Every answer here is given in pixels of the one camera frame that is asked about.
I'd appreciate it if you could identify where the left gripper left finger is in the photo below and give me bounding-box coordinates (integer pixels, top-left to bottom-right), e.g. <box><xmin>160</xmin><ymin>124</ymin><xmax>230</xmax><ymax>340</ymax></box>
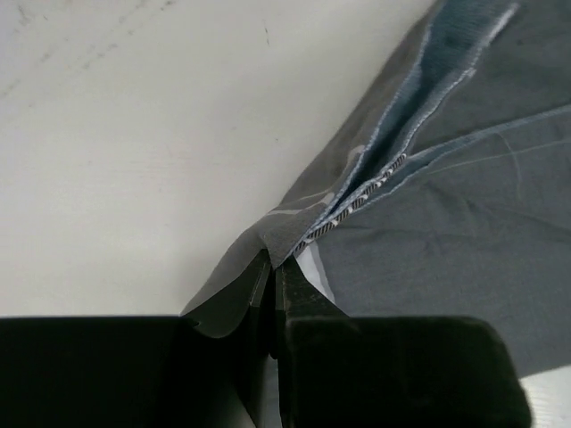
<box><xmin>1</xmin><ymin>251</ymin><xmax>272</xmax><ymax>427</ymax></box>

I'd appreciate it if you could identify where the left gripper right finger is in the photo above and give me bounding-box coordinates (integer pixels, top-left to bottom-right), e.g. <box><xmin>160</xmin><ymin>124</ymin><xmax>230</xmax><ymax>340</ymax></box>
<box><xmin>276</xmin><ymin>260</ymin><xmax>533</xmax><ymax>427</ymax></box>

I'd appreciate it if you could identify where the grey cloth placemat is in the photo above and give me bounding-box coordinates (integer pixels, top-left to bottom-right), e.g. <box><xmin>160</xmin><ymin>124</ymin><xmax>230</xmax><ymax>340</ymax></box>
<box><xmin>189</xmin><ymin>1</ymin><xmax>570</xmax><ymax>376</ymax></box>

